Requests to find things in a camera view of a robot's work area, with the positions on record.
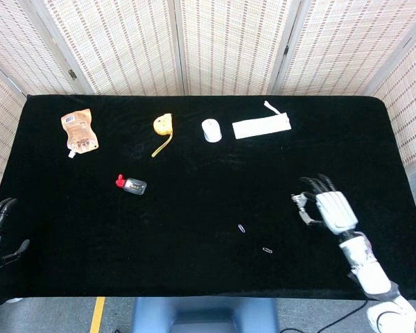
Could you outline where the yellow tape measure with strap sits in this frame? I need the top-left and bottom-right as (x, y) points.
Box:
(151, 112), (174, 158)

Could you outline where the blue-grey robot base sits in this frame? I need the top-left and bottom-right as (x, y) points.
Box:
(130, 296), (278, 333)

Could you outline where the white zip pencil case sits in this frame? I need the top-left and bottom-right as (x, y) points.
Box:
(232, 100), (293, 140)

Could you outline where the spouted stand-up snack pouch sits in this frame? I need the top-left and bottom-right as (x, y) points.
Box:
(60, 108), (101, 159)

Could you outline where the ink bottle with red cap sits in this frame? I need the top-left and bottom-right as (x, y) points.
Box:
(115, 174), (148, 197)

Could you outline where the woven folding screen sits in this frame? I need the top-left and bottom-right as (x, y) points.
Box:
(0, 0), (416, 190)

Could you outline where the black cable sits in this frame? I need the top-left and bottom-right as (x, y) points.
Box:
(279, 300), (369, 333)

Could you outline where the white computer mouse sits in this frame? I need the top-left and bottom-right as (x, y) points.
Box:
(201, 118), (223, 143)

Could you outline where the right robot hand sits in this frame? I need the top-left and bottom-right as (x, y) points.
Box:
(299, 173), (359, 237)

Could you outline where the black velvet table cloth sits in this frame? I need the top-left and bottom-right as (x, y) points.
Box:
(0, 94), (416, 302)

